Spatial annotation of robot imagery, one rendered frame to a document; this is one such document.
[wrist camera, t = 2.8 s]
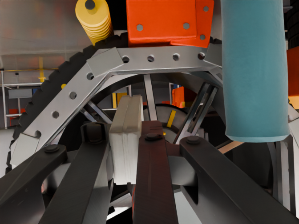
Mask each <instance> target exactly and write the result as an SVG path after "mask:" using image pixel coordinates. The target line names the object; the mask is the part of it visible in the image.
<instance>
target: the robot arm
mask: <svg viewBox="0 0 299 224"><path fill-rule="evenodd" d="M81 136H82V144H81V146H80V147H79V149H78V150H75V151H70V152H67V150H66V146H64V145H61V144H52V145H48V146H46V147H43V148H42V149H40V150H39V151H37V152H36V153H34V154H33V155H32V156H30V157H29V158H28V159H26V160H25V161H23V162H22V163H21V164H19V165H18V166H16V167H15V168H14V169H13V170H11V171H10V172H8V173H7V174H5V175H4V176H3V177H1V178H0V224H106V220H107V215H108V211H109V205H110V200H111V195H112V191H113V179H114V183H116V184H117V185H120V184H127V182H131V184H136V186H135V198H134V210H133V224H179V223H178V215H177V209H176V203H175V197H174V190H173V184H177V185H180V189H181V192H182V193H183V195H184V197H185V198H186V199H187V201H188V203H189V204H190V206H191V207H192V209H193V210H194V212H195V214H196V215H197V217H198V218H199V220H200V221H201V223H202V224H299V218H297V217H296V216H295V215H294V214H293V213H292V212H290V211H289V210H288V209H287V208H286V207H284V206H283V205H282V204H281V203H280V202H278V201H277V200H276V199H275V198H274V197H273V196H272V195H271V194H269V193H268V192H267V191H266V190H265V189H263V188H262V187H261V186H260V185H259V184H257V183H256V182H255V181H254V180H253V179H252V178H250V177H249V176H248V175H247V174H246V173H245V172H244V171H242V170H241V169H240V168H239V167H238V166H236V165H235V164H234V163H233V162H232V161H231V160H229V159H228V158H227V157H226V156H225V155H223V154H222V153H221V152H220V151H219V150H218V149H217V148H215V147H214V146H213V145H212V144H211V143H210V142H208V141H207V140H206V139H204V138H202V137H199V136H187V137H183V138H182V139H180V141H179V144H171V143H168V142H166V140H165V137H164V135H163V129H162V123H161V122H160V121H158V120H150V121H144V118H143V104H142V96H141V95H133V96H131V97H130V95H126V96H122V97H121V99H120V102H119V105H118V108H117V110H116V113H115V116H114V119H113V121H112V123H111V124H106V123H104V122H90V123H86V124H84V125H82V126H81ZM43 183H44V188H45V190H44V191H43V192H42V189H41V187H42V184H43Z"/></svg>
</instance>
